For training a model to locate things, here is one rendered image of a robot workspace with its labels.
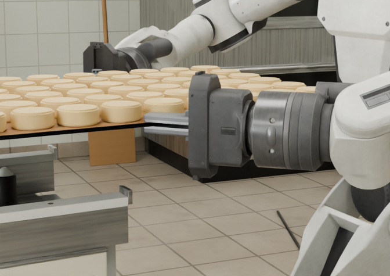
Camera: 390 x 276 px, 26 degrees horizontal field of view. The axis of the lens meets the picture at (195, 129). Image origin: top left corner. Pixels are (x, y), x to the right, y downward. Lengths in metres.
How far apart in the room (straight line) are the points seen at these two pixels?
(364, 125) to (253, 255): 2.74
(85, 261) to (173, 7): 3.96
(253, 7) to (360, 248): 0.57
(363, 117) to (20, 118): 0.38
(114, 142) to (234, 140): 4.33
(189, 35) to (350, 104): 0.82
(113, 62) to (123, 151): 3.90
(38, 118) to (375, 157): 0.38
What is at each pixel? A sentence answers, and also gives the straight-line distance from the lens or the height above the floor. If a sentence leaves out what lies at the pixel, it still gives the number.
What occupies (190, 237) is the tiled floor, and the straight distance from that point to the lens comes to 3.84.
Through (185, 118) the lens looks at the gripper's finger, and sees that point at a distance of 0.98.
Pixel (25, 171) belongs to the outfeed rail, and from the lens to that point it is 1.31.
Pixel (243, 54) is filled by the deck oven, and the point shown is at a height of 0.73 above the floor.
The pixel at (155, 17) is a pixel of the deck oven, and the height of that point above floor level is 0.91.
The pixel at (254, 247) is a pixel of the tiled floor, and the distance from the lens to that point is 3.72.
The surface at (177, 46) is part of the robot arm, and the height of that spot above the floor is 1.03.
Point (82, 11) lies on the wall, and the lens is 5.43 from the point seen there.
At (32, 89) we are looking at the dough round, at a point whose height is 1.02.
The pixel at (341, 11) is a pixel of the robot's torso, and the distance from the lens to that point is 1.43.
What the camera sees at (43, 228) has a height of 0.88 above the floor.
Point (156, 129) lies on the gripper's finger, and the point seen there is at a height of 0.99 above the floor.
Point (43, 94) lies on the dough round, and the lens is 1.12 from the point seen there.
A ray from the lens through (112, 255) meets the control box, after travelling 1.11.
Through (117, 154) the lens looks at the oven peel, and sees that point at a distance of 5.29.
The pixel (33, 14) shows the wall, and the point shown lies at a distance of 5.35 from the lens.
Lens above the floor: 1.17
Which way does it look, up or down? 11 degrees down
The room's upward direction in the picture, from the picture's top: straight up
